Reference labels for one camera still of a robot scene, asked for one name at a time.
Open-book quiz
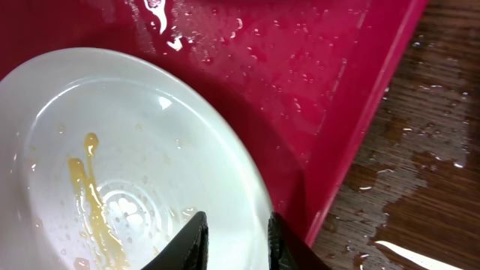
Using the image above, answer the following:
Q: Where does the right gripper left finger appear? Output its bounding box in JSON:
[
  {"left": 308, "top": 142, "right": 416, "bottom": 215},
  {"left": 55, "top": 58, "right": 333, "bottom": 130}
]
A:
[{"left": 142, "top": 211, "right": 209, "bottom": 270}]

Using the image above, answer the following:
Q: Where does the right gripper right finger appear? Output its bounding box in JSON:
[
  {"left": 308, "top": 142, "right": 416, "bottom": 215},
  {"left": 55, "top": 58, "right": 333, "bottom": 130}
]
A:
[{"left": 268, "top": 212, "right": 331, "bottom": 270}]

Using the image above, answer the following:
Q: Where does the white plate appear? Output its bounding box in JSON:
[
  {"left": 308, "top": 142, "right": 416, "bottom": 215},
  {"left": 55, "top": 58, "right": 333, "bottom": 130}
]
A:
[{"left": 1, "top": 48, "right": 272, "bottom": 269}]

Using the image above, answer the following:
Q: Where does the red plastic tray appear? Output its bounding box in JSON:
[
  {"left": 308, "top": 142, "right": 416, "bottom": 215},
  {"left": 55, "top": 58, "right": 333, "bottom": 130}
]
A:
[{"left": 1, "top": 0, "right": 426, "bottom": 245}]

